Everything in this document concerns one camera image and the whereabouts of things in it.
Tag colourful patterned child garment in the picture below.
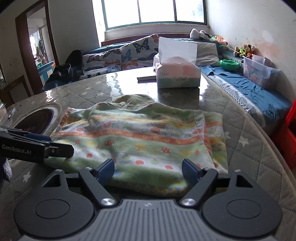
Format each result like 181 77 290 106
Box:
45 95 228 197

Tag black round induction cooktop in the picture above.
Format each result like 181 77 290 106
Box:
14 107 58 135

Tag black bag on bench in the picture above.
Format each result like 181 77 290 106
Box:
42 50 83 92

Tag red plastic stool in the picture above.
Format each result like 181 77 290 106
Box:
277 100 295 170

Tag blue sheet on bench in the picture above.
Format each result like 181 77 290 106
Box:
200 65 292 127

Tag dark flat remote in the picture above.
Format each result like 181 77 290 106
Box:
137 75 157 83

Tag butterfly print pillow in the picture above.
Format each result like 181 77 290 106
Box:
120 34 159 70
80 49 121 80

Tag tissue pack with white sheet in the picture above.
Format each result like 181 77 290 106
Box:
154 37 201 89

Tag green plastic bowl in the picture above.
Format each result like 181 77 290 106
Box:
220 59 240 71

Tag clear plastic storage box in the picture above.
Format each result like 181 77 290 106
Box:
243 57 280 89

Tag grey cushion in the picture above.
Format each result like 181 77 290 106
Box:
196 42 220 66

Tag brown and green plush toys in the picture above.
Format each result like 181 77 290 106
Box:
233 44 255 59

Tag white plush toy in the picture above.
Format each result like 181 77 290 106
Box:
190 28 211 40

